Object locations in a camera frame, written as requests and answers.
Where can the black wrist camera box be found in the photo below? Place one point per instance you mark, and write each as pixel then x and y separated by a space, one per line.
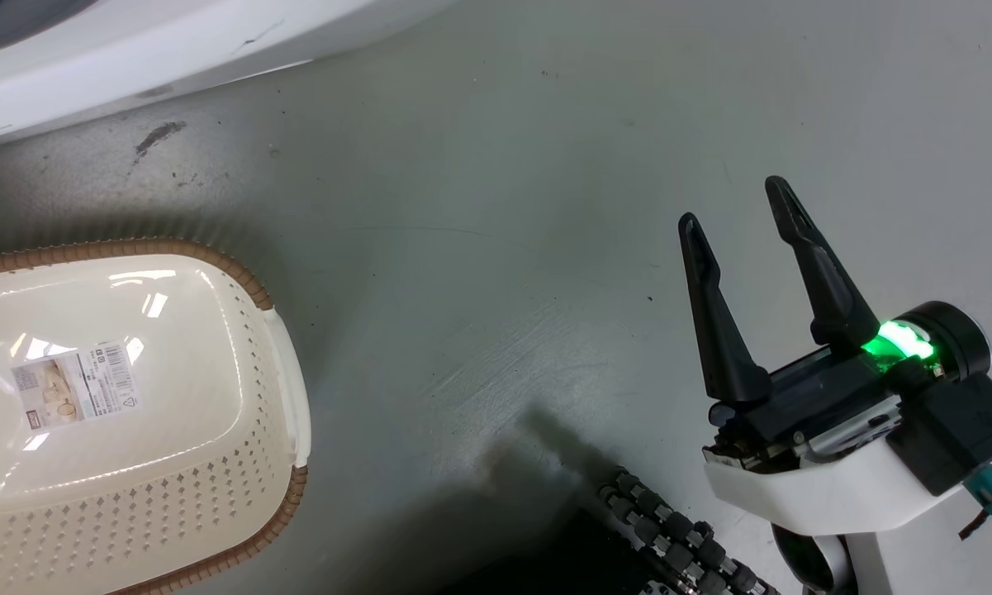
pixel 966 430

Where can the cream laundry basket brown rim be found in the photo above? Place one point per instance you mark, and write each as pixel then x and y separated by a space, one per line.
pixel 173 463

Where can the paper product label sticker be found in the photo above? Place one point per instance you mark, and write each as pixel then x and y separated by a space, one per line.
pixel 74 384

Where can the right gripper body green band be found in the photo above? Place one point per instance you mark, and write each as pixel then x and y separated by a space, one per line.
pixel 826 487

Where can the white washing machine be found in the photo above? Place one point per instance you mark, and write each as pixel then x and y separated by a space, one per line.
pixel 132 49

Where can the black roller wheel robot base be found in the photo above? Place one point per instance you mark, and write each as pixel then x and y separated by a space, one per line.
pixel 677 545

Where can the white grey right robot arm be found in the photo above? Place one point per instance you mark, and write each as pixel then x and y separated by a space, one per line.
pixel 863 570

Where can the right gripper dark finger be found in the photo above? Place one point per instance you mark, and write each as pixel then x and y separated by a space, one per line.
pixel 830 297
pixel 723 339

